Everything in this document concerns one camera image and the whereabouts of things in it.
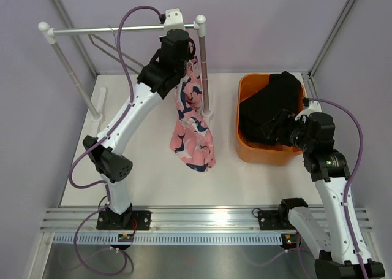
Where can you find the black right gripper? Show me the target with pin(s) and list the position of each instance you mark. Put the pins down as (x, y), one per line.
(285, 119)

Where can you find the black shorts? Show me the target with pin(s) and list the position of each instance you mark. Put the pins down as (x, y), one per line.
(262, 97)

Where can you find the pink shark print shorts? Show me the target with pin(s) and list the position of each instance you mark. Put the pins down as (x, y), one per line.
(192, 140)

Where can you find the grey metal hanger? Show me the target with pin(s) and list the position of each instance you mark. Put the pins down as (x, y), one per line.
(111, 51)

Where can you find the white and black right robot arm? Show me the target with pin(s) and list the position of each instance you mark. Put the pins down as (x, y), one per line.
(341, 252)

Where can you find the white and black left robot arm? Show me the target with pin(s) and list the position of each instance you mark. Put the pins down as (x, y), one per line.
(163, 73)

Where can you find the orange plastic basket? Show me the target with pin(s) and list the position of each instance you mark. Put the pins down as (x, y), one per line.
(278, 155)

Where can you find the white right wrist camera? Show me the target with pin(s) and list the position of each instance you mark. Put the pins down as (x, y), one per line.
(310, 106)

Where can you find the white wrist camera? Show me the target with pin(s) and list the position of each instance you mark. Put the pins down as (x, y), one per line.
(172, 19)
(310, 106)

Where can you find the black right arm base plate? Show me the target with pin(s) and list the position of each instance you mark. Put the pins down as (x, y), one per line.
(271, 220)

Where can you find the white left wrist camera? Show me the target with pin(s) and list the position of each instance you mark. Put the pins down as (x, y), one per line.
(172, 19)

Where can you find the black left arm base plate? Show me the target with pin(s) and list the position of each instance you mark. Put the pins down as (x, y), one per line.
(136, 219)

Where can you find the white slotted cable duct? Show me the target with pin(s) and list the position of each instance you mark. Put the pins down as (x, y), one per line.
(100, 238)

